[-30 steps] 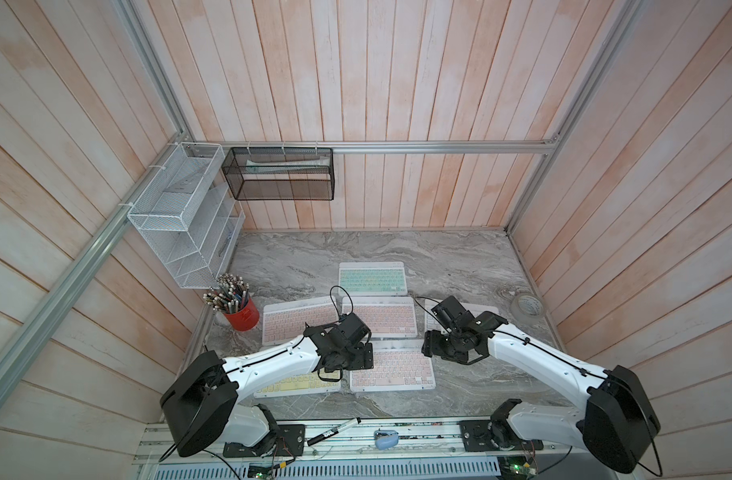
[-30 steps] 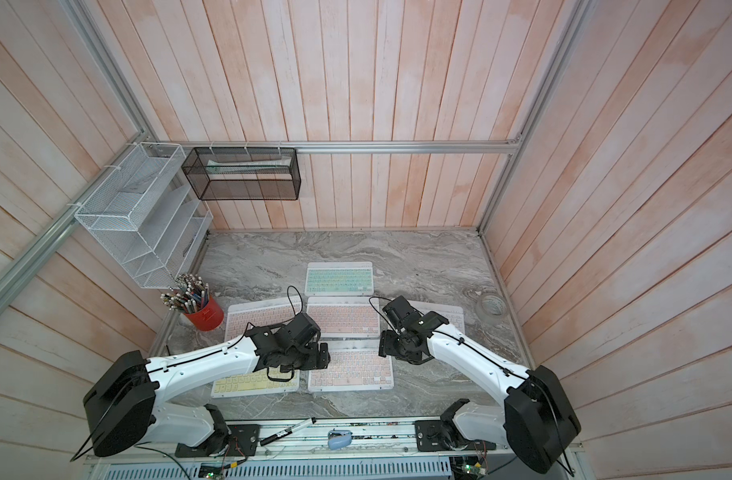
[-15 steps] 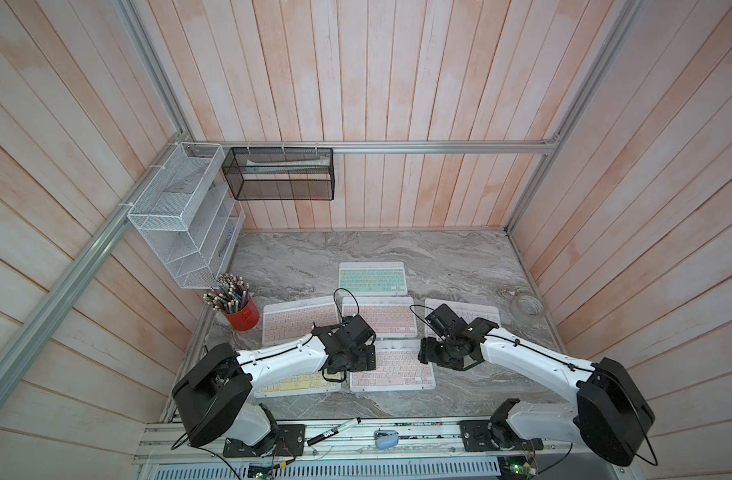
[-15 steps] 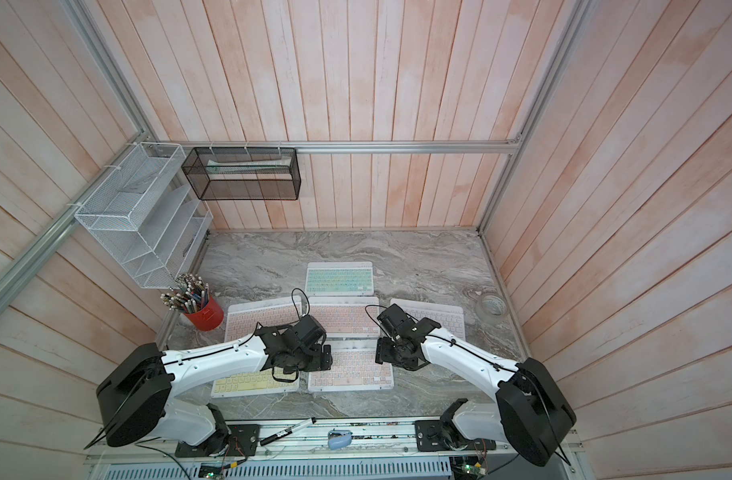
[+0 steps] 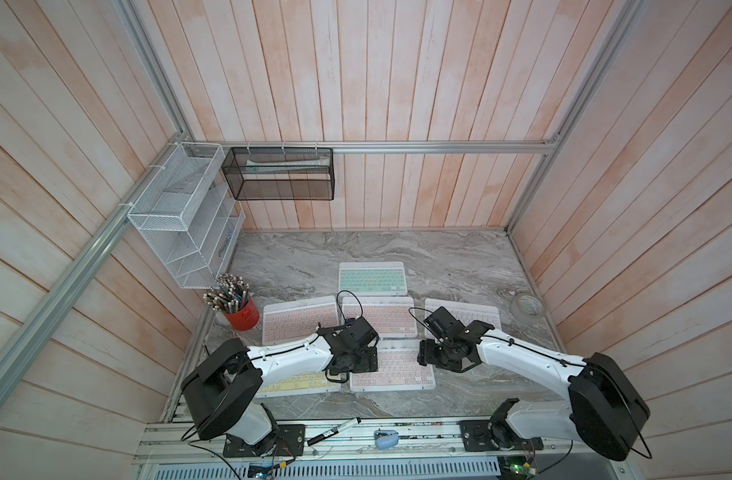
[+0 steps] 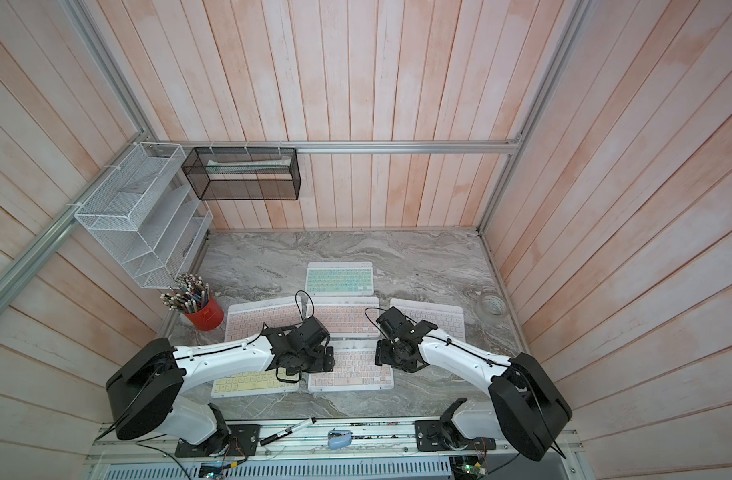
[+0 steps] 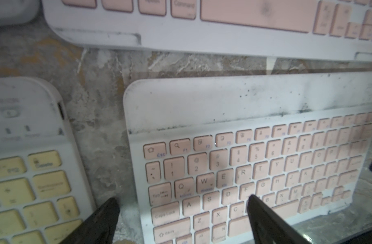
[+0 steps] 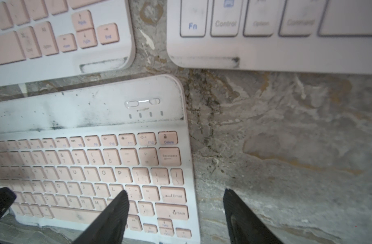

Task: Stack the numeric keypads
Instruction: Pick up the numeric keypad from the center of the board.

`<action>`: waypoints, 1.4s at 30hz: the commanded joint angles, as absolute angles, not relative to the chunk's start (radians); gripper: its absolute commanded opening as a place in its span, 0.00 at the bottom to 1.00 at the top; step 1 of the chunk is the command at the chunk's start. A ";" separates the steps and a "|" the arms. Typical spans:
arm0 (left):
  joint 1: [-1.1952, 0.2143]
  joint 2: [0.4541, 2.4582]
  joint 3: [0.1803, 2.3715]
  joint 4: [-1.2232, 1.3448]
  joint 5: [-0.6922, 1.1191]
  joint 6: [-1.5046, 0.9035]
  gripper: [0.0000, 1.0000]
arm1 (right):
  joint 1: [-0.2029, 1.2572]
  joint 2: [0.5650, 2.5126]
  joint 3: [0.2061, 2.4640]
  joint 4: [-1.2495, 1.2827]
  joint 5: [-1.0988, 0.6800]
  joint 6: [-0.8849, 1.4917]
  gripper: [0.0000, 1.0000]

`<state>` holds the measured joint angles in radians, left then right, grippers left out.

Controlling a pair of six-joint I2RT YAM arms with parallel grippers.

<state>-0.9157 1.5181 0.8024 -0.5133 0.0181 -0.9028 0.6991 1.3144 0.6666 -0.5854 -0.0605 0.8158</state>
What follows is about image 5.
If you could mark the aluminium mounting rail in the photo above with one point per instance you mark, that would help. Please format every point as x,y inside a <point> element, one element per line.
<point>169,443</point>

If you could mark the blue tape dispenser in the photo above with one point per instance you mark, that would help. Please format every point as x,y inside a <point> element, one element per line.
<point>386,439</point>

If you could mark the white wire mesh shelf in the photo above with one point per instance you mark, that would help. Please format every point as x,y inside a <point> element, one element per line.
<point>188,219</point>

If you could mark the clear tape roll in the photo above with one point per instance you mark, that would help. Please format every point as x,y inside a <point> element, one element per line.
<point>527,307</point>

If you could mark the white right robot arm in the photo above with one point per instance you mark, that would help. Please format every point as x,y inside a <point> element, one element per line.
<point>597,405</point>

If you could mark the black marker pen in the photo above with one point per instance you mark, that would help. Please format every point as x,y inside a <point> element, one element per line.
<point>334,431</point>

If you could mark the green key keyboard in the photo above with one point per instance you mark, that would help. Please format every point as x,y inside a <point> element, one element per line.
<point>373,278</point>

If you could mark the black mesh basket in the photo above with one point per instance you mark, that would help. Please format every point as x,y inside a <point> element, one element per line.
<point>280,173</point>

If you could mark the white key keyboard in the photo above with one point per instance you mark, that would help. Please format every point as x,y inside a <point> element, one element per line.
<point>466,312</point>

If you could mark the red pen cup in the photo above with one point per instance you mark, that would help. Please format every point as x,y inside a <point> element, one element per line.
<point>232,297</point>

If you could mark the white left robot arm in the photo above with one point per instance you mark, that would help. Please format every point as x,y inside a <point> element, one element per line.
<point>220,392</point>

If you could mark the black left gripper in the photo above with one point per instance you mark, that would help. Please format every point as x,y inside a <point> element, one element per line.
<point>366,365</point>

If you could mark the aluminium frame bar back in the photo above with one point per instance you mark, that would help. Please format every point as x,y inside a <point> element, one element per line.
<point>408,147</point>

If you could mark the yellow key keyboard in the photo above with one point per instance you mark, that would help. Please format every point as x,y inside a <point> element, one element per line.
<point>302,384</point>

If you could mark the pink keyboard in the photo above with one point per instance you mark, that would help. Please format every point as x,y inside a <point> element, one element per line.
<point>389,316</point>
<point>398,370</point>
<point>288,321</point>

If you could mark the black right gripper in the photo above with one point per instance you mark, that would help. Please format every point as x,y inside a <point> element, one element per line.
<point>425,355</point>

